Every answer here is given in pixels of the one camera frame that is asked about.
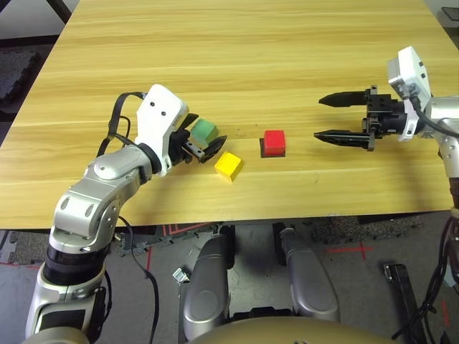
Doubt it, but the black diagonal metal bar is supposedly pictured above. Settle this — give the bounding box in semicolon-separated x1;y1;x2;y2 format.
49;0;75;24

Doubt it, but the small metal bracket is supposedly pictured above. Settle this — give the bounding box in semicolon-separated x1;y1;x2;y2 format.
171;265;191;284

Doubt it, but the dark foam floor mat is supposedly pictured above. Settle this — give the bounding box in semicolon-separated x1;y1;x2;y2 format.
0;52;42;108

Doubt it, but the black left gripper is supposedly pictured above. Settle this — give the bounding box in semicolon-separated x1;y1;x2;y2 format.
168;113;227;168

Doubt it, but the speckled foam mat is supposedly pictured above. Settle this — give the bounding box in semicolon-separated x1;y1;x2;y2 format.
310;214;422;244
0;229;55;264

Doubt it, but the beige robot torso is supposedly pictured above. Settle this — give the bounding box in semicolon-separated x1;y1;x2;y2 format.
186;317;406;344

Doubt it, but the silver right robot leg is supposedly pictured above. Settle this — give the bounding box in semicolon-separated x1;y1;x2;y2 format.
274;221;341;323

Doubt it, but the red wooden block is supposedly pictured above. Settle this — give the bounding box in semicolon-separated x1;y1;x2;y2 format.
263;129;287;156

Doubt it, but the red tape cross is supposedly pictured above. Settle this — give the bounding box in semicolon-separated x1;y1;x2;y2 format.
326;240;376;259

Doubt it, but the black square marker pad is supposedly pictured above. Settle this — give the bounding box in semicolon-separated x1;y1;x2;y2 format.
260;138;287;158

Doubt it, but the silver robot leg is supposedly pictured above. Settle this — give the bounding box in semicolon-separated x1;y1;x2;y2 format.
274;221;341;323
182;224;237;341

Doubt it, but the green wooden block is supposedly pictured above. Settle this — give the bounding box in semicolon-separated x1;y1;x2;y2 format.
189;118;219;148

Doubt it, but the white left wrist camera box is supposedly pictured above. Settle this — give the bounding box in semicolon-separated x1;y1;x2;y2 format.
135;84;190;177

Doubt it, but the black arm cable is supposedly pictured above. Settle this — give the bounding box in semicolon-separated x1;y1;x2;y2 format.
96;92;161;344
392;95;459;341

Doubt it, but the dark puzzle foam piece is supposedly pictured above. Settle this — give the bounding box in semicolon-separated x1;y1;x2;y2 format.
118;229;173;257

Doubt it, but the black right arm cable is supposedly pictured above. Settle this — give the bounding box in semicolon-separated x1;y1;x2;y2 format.
392;95;459;341

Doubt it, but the yellow wooden block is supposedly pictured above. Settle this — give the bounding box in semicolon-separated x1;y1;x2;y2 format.
214;150;244;183

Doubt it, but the silver left robot leg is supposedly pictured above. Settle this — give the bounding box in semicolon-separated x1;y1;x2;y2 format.
182;224;237;341

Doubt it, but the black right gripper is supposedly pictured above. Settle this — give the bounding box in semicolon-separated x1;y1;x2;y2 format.
313;85;408;151

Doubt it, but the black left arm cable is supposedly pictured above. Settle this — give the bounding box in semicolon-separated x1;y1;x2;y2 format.
96;92;161;344

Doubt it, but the black robot pelvis block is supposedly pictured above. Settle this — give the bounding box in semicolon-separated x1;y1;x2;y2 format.
231;306;295;321

